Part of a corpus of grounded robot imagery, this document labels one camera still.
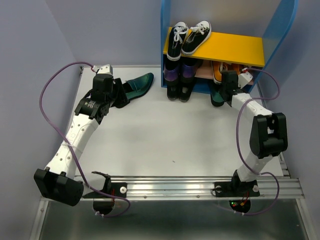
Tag green loafer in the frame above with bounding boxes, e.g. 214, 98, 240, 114
208, 81, 225, 107
112, 72, 154, 109

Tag orange sneaker white laces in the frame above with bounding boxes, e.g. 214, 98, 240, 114
231, 63, 249, 75

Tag black lace-up sneaker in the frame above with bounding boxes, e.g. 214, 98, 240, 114
178, 81, 196, 103

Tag black slip-on sneaker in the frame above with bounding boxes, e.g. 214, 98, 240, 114
166, 81, 180, 101

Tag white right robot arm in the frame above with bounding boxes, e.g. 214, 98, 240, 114
215, 70, 288, 197

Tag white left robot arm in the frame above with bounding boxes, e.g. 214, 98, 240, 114
33, 73, 128, 206

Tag blue shoe shelf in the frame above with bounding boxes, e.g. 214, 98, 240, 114
159, 0, 300, 100

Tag purple boot right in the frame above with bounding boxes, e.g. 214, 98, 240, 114
180, 58, 200, 83

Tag purple boot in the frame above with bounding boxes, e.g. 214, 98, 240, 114
163, 59, 180, 84
180, 58, 200, 83

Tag purple boot left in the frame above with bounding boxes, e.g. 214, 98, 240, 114
163, 59, 180, 84

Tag black white sneaker right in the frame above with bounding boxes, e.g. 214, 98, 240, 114
181, 20, 212, 56

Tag black white sneaker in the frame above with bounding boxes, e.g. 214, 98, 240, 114
166, 21, 189, 61
181, 20, 212, 56

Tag black white sneaker left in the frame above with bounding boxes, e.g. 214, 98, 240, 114
166, 21, 189, 61

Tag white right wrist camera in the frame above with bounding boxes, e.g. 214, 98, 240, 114
238, 72, 253, 88

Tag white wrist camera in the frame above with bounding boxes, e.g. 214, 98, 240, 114
96, 64, 113, 75
238, 72, 253, 88

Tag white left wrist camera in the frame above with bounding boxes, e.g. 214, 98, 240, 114
96, 64, 113, 75

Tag aluminium mounting rail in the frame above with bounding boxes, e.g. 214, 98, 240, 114
39, 176, 306, 201

